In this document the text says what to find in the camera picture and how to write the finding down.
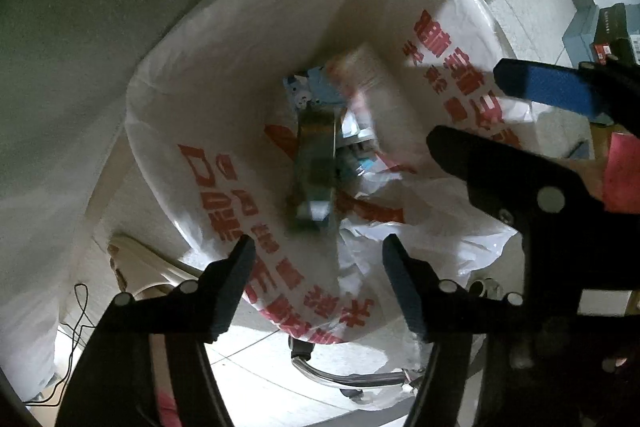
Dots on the dark box with red label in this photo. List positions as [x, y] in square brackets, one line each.
[617, 29]

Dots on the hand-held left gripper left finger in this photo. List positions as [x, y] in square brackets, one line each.
[230, 294]

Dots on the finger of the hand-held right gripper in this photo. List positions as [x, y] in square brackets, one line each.
[545, 84]
[490, 162]

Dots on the teal rectangular packet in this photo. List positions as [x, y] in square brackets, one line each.
[312, 167]

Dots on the silver blue wrapper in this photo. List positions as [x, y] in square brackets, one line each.
[357, 153]

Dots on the red shorts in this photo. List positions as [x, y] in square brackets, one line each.
[622, 167]

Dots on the white plastic bag red print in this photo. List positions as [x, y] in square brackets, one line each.
[225, 82]

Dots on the light blue carton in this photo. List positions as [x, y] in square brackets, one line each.
[315, 89]

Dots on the white paper packet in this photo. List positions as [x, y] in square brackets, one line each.
[365, 77]

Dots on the beige slipper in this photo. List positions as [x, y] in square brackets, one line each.
[150, 259]

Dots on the black chair caster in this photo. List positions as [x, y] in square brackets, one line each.
[300, 347]

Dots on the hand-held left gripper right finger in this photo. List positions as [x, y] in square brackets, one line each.
[405, 294]

